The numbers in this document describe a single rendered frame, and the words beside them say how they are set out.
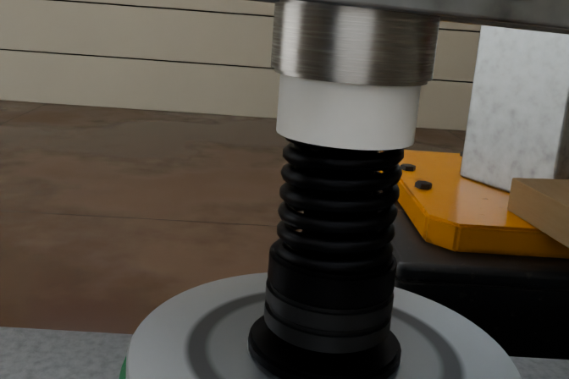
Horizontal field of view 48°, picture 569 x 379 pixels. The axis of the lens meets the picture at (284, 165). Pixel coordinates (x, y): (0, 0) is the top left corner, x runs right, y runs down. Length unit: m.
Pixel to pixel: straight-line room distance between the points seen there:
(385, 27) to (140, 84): 6.20
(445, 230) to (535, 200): 0.13
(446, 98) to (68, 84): 3.76
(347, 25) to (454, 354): 0.20
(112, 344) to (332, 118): 0.26
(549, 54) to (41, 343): 0.82
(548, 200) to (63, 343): 0.64
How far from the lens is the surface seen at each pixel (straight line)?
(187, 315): 0.39
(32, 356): 0.48
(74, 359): 0.47
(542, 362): 0.53
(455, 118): 6.71
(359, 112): 0.29
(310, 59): 0.29
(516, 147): 1.09
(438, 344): 0.39
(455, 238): 0.90
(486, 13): 0.28
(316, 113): 0.29
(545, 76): 1.05
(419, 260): 0.86
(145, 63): 6.43
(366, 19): 0.28
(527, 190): 0.95
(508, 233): 0.92
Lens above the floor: 1.04
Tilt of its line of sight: 14 degrees down
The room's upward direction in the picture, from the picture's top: 4 degrees clockwise
